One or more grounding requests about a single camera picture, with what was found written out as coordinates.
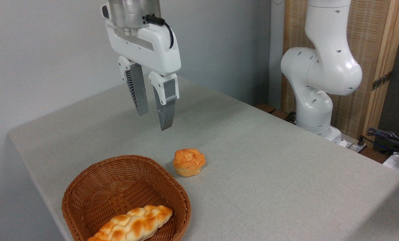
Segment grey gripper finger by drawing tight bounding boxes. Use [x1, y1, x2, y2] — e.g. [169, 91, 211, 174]
[118, 56, 150, 116]
[148, 71, 179, 131]

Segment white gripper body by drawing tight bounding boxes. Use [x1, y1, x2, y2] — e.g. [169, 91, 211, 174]
[105, 20, 182, 77]

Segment round bread bun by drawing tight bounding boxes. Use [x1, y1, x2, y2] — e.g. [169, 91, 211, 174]
[173, 148, 206, 177]

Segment long braided bread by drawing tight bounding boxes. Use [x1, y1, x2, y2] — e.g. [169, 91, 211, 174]
[87, 205, 173, 241]

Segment brown wicker basket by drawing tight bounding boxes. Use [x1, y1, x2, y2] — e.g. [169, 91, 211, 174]
[62, 155, 191, 241]

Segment metal screen hinge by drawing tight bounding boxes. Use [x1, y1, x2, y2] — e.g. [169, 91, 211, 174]
[372, 71, 393, 91]

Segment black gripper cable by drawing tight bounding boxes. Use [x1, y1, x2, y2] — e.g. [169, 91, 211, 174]
[145, 14, 174, 49]

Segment blue-grey cable bundle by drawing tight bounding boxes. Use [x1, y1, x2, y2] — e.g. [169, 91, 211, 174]
[366, 127, 399, 152]

